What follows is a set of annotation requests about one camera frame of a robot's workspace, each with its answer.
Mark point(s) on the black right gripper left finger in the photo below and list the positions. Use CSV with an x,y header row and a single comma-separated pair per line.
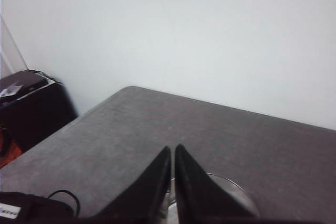
x,y
143,199

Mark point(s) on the black device with label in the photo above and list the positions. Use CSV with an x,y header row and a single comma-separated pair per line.
x,y
24,208

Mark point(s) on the black case beside table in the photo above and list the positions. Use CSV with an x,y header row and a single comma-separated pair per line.
x,y
33,107

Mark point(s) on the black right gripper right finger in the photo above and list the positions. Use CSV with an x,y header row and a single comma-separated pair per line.
x,y
198,197

